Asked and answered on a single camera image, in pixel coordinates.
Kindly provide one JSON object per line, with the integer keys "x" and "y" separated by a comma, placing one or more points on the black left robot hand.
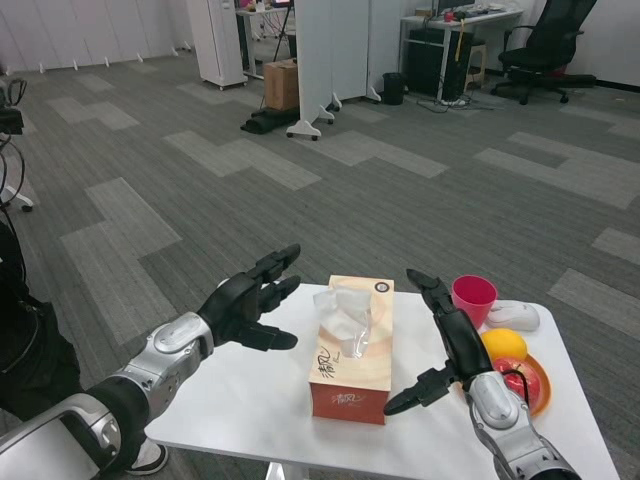
{"x": 240, "y": 310}

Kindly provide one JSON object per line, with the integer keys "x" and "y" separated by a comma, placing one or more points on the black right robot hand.
{"x": 465, "y": 345}

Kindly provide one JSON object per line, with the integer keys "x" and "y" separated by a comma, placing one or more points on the orange tissue box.
{"x": 352, "y": 375}

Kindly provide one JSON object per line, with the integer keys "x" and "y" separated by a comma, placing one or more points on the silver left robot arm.
{"x": 150, "y": 370}

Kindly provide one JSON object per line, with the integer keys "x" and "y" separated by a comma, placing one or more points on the brown cardboard box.
{"x": 280, "y": 82}

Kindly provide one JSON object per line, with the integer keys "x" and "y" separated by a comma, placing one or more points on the yellow lemon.
{"x": 505, "y": 344}

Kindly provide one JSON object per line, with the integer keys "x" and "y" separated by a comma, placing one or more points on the pink plastic cup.
{"x": 477, "y": 300}

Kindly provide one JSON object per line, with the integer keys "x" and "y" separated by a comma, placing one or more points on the white computer mouse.
{"x": 517, "y": 316}

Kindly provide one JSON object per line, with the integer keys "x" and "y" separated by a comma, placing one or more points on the red apple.
{"x": 525, "y": 382}

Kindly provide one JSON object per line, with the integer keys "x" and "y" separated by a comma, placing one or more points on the orange plate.
{"x": 544, "y": 387}

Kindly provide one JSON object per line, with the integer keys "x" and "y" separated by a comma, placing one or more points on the white table leg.
{"x": 279, "y": 472}

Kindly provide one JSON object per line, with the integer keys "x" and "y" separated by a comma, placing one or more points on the white and black sneaker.
{"x": 150, "y": 457}

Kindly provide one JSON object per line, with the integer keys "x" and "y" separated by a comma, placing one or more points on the black bag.
{"x": 267, "y": 120}

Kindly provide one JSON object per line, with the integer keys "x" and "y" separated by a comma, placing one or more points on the person in black clothes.
{"x": 35, "y": 360}

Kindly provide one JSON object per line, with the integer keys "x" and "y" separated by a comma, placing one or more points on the white caster foot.
{"x": 22, "y": 200}

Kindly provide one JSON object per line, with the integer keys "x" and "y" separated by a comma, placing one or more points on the white power strip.
{"x": 454, "y": 101}

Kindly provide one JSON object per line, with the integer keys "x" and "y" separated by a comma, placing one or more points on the wide white partition screen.
{"x": 320, "y": 55}

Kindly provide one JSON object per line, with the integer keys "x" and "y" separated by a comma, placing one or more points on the black trash bin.
{"x": 393, "y": 87}

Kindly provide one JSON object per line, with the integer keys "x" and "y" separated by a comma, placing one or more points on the white rolling cabinet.
{"x": 217, "y": 40}

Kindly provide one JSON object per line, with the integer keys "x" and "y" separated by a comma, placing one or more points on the black tripod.
{"x": 281, "y": 35}

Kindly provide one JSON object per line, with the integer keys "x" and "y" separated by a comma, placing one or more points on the white background desk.
{"x": 250, "y": 30}

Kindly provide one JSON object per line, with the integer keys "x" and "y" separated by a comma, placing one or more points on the beige stool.
{"x": 477, "y": 60}

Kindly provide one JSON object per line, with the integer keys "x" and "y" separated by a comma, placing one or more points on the black computer tower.
{"x": 425, "y": 60}

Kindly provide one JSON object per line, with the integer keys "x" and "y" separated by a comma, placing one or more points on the black office chair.
{"x": 545, "y": 55}

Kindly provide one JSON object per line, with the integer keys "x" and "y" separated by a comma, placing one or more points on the narrow white partition screen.
{"x": 384, "y": 45}

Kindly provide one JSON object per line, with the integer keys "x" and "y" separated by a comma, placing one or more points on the white office desk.
{"x": 450, "y": 20}

